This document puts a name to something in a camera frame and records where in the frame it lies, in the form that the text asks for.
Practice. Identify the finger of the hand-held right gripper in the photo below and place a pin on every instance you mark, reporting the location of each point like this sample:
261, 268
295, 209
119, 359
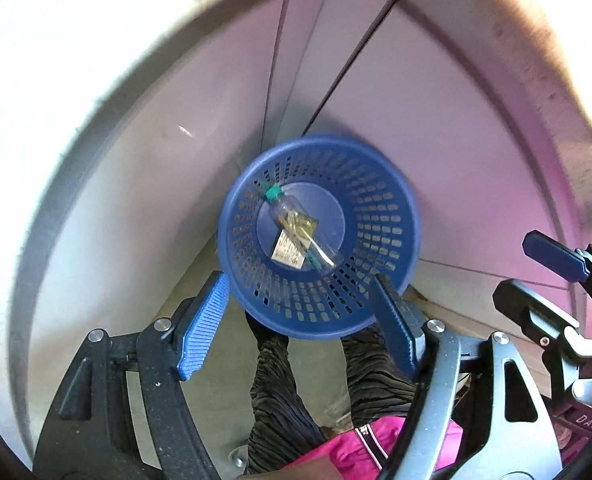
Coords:
556, 259
531, 305

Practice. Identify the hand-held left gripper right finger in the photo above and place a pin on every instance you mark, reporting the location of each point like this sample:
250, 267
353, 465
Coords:
395, 327

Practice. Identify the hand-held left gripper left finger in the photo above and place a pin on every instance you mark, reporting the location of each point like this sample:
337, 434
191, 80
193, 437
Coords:
203, 325

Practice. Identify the blue plastic basket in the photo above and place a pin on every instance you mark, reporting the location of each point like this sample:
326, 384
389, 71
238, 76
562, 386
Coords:
376, 210

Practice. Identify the person's pink jacket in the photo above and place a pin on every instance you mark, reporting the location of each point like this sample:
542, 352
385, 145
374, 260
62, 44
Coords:
366, 445

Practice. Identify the clear plastic bottle green cap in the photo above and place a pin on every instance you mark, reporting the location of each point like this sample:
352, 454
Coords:
296, 227

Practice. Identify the metal can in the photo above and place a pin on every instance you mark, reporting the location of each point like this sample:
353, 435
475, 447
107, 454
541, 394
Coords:
237, 459

